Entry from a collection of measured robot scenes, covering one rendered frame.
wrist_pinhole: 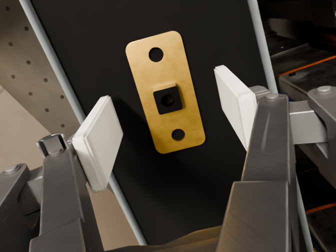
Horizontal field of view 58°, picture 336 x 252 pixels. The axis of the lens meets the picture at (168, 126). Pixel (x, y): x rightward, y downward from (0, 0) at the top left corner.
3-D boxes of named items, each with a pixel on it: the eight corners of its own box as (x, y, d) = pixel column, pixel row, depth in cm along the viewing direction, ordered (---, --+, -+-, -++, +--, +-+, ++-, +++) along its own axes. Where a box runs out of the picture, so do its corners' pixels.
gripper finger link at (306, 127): (269, 122, 12) (348, 103, 11) (239, 89, 16) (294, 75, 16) (274, 156, 12) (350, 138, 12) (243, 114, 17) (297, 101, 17)
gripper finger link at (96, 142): (106, 191, 15) (91, 195, 15) (124, 134, 21) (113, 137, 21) (84, 136, 14) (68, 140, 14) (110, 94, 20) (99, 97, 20)
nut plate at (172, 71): (206, 141, 23) (208, 148, 22) (157, 153, 23) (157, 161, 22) (179, 28, 20) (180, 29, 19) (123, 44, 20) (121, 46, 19)
